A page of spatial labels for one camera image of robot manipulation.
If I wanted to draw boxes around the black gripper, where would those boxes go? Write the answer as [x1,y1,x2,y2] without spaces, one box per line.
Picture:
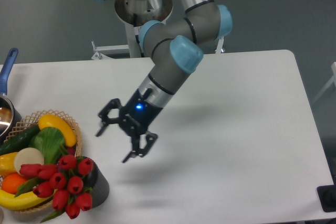
[94,88,164,164]

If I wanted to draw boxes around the yellow squash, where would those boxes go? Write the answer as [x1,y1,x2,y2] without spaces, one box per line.
[38,114,77,147]

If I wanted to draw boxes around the dark grey ribbed vase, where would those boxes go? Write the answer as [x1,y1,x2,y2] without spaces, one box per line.
[83,162,110,208]

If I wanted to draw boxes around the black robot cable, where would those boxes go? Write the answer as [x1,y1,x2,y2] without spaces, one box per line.
[132,13,145,58]

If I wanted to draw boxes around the red tulip bouquet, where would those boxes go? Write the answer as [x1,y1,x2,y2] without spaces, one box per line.
[15,148,94,222]

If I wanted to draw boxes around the green leafy bok choy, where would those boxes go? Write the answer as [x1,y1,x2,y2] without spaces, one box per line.
[29,127,65,164]

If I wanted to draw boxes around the white round radish slice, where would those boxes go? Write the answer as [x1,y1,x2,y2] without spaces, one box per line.
[14,147,45,173]

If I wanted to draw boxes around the white furniture frame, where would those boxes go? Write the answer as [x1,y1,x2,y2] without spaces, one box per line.
[312,62,335,106]

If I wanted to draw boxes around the blue handled saucepan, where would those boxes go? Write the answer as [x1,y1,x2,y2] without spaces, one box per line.
[1,48,22,144]

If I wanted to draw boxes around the yellow banana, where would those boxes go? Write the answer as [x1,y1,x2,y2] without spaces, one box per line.
[1,189,56,211]

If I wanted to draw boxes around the yellow bell pepper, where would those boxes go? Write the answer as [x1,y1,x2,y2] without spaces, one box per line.
[0,152,17,177]

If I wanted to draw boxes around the black device at table edge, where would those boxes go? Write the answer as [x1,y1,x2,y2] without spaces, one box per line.
[317,185,335,212]

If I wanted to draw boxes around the green cucumber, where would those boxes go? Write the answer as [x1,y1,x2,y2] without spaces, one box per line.
[1,125,40,155]

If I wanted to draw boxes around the woven wicker basket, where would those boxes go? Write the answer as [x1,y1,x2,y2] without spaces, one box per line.
[5,110,82,212]

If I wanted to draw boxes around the orange fruit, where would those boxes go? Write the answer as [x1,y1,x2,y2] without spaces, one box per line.
[1,173,28,195]

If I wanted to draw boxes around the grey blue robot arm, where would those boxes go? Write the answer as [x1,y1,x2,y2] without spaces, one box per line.
[98,0,233,158]

